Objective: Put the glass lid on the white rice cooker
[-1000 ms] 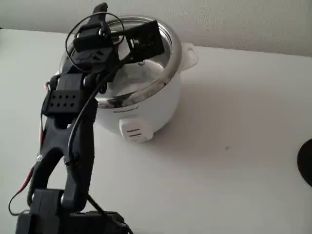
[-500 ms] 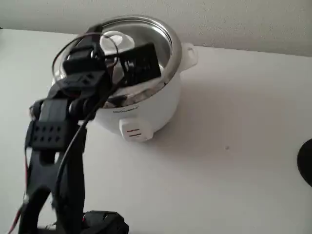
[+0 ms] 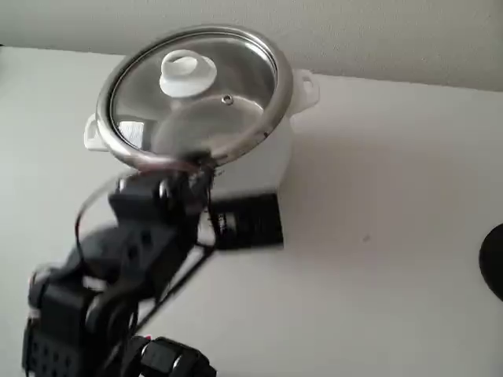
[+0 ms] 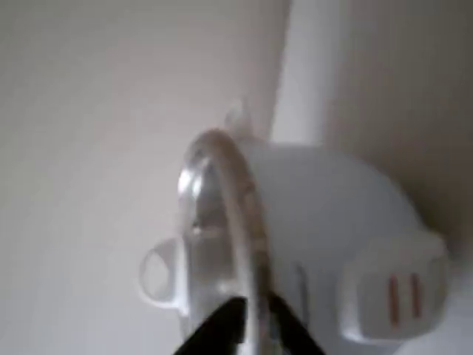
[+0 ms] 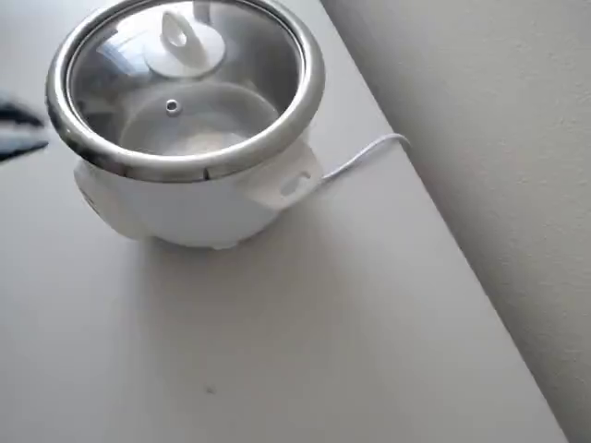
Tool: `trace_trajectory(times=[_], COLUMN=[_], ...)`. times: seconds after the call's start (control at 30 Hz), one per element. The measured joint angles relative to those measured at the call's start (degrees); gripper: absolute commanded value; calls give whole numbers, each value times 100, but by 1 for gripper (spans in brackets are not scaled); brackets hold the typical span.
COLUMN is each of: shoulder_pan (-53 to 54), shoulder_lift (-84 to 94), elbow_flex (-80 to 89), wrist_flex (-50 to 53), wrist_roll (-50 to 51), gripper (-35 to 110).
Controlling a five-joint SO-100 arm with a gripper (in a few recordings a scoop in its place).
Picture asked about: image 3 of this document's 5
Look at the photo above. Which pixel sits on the glass lid with white knob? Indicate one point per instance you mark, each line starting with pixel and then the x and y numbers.
pixel 188 74

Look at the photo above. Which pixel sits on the steel inner pot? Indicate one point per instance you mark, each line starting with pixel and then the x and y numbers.
pixel 243 66

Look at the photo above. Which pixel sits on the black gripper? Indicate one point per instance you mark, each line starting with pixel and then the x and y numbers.
pixel 178 192

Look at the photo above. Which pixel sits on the black square camera module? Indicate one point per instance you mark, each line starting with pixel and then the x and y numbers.
pixel 251 224

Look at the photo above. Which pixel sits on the white rice cooker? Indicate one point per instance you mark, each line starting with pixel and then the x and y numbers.
pixel 271 157

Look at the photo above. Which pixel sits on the black round object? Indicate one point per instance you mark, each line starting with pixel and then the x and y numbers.
pixel 493 263

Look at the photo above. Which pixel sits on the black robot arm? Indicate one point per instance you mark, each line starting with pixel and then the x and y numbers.
pixel 102 282

